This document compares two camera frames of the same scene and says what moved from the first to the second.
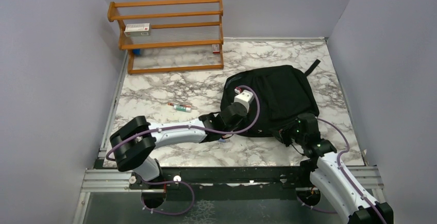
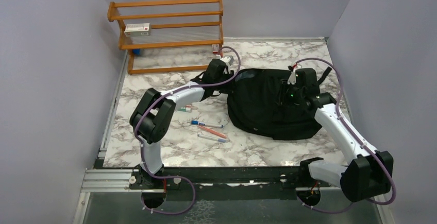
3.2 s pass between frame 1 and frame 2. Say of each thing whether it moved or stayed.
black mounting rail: stayed
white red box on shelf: stayed
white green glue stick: stayed
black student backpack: stayed
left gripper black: moved
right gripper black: moved
